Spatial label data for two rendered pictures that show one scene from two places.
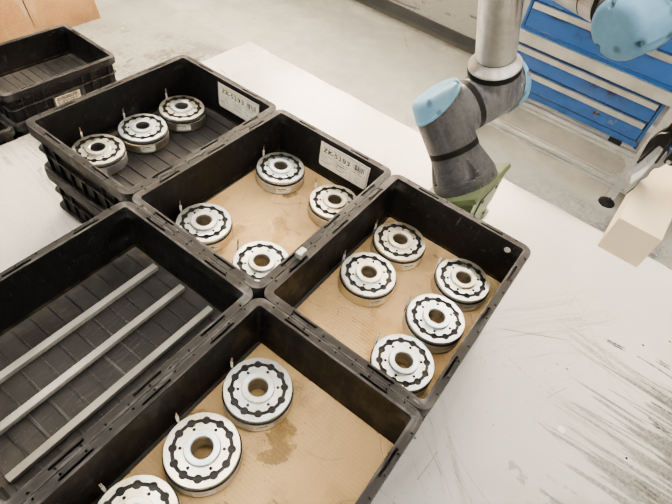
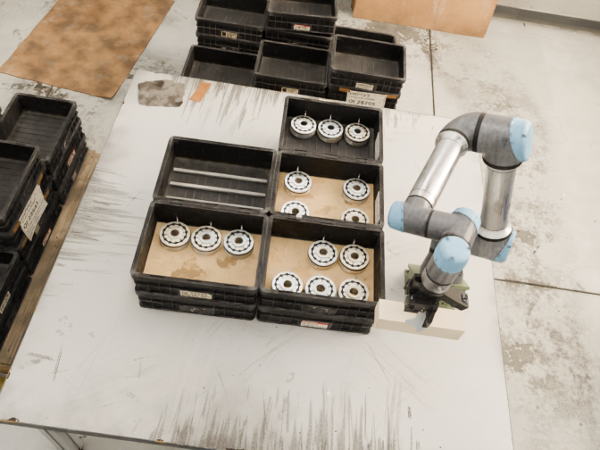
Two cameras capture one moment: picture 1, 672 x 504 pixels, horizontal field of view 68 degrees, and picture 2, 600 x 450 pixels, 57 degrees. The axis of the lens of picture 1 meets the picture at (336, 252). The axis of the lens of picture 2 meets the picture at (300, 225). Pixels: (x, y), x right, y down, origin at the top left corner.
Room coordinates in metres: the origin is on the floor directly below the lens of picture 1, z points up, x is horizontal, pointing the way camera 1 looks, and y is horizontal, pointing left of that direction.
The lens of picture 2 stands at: (-0.07, -0.90, 2.46)
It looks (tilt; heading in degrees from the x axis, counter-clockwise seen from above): 54 degrees down; 57
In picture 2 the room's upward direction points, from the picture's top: 11 degrees clockwise
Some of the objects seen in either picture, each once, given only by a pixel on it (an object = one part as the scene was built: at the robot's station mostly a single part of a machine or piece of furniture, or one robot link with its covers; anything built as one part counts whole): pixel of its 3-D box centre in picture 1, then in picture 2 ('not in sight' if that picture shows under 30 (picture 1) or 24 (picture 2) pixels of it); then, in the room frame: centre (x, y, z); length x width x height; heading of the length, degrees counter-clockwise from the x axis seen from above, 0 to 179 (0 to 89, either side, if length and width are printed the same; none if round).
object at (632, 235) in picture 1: (648, 202); (419, 320); (0.65, -0.47, 1.08); 0.24 x 0.06 x 0.06; 151
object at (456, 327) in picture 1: (435, 318); (320, 288); (0.51, -0.19, 0.86); 0.10 x 0.10 x 0.01
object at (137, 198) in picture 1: (271, 188); (329, 189); (0.68, 0.14, 0.92); 0.40 x 0.30 x 0.02; 152
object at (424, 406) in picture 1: (406, 273); (324, 260); (0.54, -0.12, 0.92); 0.40 x 0.30 x 0.02; 152
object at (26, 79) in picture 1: (56, 113); (361, 88); (1.44, 1.12, 0.37); 0.40 x 0.30 x 0.45; 150
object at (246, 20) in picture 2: not in sight; (232, 32); (0.94, 1.86, 0.31); 0.40 x 0.30 x 0.34; 151
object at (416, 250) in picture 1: (399, 241); (354, 256); (0.67, -0.12, 0.86); 0.10 x 0.10 x 0.01
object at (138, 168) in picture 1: (163, 138); (329, 138); (0.82, 0.41, 0.87); 0.40 x 0.30 x 0.11; 152
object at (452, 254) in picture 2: not in sight; (448, 260); (0.64, -0.46, 1.39); 0.09 x 0.08 x 0.11; 38
